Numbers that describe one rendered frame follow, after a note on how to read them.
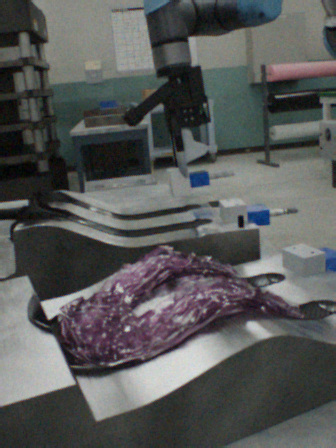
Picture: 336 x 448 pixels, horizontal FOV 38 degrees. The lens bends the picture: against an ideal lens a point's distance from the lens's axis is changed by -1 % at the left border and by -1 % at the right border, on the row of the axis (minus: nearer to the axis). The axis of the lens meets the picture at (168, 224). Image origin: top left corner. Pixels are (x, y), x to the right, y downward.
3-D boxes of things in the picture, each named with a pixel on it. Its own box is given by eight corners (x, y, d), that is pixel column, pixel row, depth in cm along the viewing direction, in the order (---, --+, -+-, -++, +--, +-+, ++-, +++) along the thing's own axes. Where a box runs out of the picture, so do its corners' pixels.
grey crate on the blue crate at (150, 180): (155, 190, 444) (154, 173, 440) (159, 199, 404) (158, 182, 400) (88, 197, 439) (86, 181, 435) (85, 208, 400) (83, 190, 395)
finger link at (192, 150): (212, 171, 93) (202, 124, 94) (181, 177, 93) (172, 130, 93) (209, 174, 96) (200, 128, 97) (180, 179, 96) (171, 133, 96)
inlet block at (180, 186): (232, 184, 103) (229, 159, 102) (238, 187, 98) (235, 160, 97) (171, 195, 102) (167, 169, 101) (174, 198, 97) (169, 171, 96)
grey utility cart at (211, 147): (207, 158, 730) (203, 94, 704) (219, 162, 681) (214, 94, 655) (135, 168, 707) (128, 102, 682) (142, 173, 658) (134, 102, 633)
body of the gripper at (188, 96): (212, 125, 94) (202, 62, 91) (168, 133, 93) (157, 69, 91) (205, 126, 101) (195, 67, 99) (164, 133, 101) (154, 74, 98)
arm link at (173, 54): (152, 46, 90) (149, 53, 98) (156, 71, 91) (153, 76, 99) (191, 40, 90) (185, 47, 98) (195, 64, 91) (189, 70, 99)
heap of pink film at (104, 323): (234, 273, 67) (231, 218, 65) (319, 324, 51) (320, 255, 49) (45, 322, 58) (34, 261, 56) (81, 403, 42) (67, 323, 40)
